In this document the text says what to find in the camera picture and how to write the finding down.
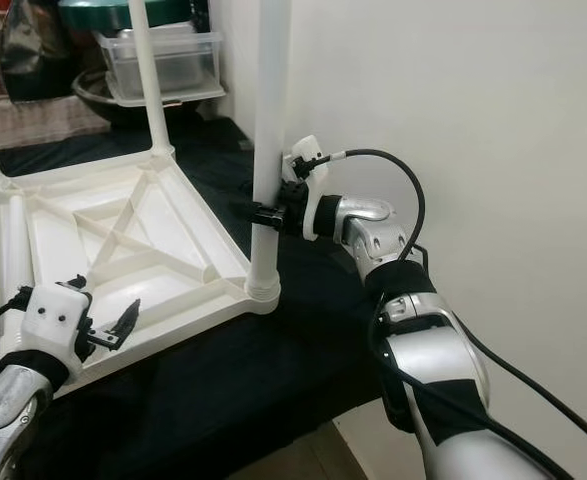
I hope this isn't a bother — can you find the white plastic table top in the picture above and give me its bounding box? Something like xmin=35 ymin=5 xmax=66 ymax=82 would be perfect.
xmin=0 ymin=145 xmax=282 ymax=396

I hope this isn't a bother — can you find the black tablecloth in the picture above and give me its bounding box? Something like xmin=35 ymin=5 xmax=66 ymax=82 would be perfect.
xmin=0 ymin=115 xmax=394 ymax=480

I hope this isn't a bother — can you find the clear plastic storage box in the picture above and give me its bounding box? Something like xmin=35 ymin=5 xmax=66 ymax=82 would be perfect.
xmin=98 ymin=30 xmax=224 ymax=106

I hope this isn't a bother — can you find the black wok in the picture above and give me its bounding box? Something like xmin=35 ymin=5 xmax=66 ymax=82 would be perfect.
xmin=73 ymin=72 xmax=229 ymax=129

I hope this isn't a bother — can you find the black bag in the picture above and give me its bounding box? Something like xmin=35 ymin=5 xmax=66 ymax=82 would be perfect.
xmin=1 ymin=0 xmax=79 ymax=101

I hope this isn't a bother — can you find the green pot lid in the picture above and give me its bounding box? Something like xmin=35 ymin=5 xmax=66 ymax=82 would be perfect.
xmin=58 ymin=0 xmax=199 ymax=29

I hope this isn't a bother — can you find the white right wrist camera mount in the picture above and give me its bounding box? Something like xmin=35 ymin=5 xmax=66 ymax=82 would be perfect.
xmin=288 ymin=135 xmax=331 ymax=243

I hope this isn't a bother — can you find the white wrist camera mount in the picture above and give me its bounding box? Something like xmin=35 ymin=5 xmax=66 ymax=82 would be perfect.
xmin=288 ymin=135 xmax=331 ymax=243
xmin=23 ymin=282 xmax=99 ymax=386

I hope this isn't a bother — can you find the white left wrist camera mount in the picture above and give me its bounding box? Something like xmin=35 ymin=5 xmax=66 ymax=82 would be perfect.
xmin=23 ymin=282 xmax=99 ymax=386

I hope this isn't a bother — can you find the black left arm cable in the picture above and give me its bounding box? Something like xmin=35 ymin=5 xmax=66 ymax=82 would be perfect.
xmin=0 ymin=288 xmax=34 ymax=336

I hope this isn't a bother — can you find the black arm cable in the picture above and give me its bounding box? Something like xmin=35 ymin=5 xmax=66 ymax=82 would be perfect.
xmin=0 ymin=288 xmax=34 ymax=336
xmin=308 ymin=148 xmax=587 ymax=480

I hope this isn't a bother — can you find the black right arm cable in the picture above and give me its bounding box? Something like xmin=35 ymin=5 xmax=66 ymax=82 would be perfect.
xmin=308 ymin=148 xmax=587 ymax=480

